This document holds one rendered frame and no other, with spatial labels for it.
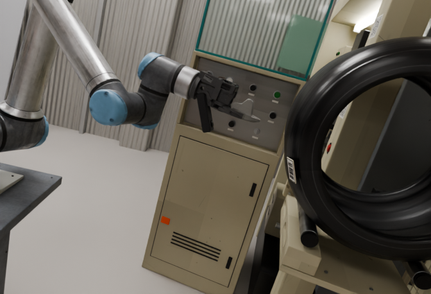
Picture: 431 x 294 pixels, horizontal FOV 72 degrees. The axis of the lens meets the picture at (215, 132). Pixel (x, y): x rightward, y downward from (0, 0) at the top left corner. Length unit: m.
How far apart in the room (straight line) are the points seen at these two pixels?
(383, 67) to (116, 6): 3.14
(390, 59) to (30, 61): 1.10
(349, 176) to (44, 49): 1.17
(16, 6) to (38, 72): 2.51
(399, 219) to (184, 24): 2.89
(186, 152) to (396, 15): 1.05
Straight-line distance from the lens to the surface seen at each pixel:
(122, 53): 3.57
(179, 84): 0.85
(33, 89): 1.28
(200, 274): 1.84
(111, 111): 0.77
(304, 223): 0.88
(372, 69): 0.75
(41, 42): 1.23
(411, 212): 1.13
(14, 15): 3.72
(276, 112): 1.47
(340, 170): 1.17
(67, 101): 3.85
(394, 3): 1.16
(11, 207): 1.28
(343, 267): 1.01
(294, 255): 0.86
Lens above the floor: 1.28
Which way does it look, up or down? 14 degrees down
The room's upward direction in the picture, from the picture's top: 16 degrees clockwise
